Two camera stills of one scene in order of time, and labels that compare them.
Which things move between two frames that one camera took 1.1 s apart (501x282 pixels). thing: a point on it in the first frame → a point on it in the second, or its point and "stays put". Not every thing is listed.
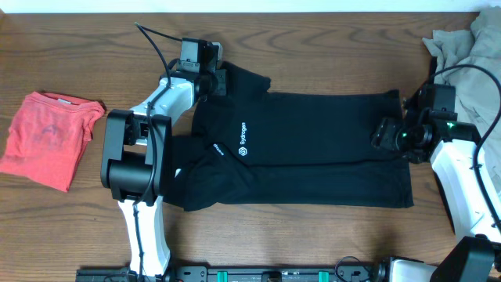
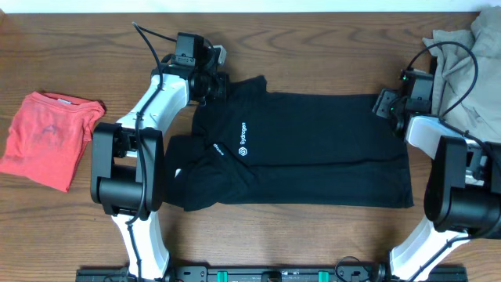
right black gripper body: [384, 134] → [382, 104]
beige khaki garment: [476, 92] stays put
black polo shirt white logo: [255, 149] stays put
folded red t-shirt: [48, 136] stays put
